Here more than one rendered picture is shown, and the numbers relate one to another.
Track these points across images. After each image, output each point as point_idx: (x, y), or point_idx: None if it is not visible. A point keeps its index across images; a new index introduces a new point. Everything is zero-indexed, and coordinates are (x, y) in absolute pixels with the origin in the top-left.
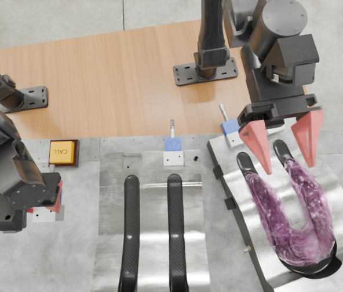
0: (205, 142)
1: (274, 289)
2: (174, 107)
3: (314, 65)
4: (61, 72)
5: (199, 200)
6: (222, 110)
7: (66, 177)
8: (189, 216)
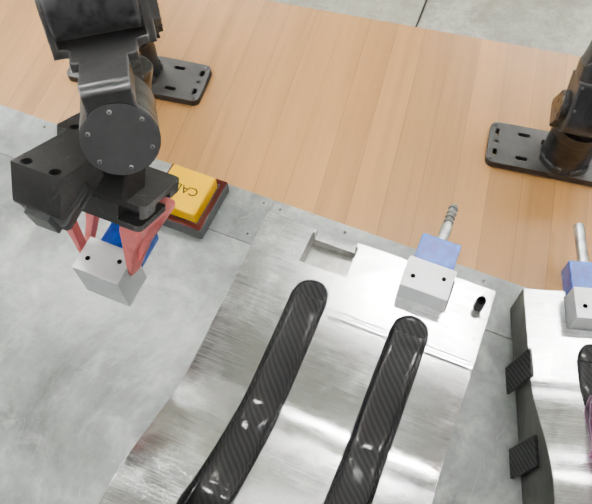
0: (509, 301)
1: None
2: (462, 202)
3: None
4: (252, 55)
5: (452, 403)
6: (578, 238)
7: (167, 249)
8: (414, 428)
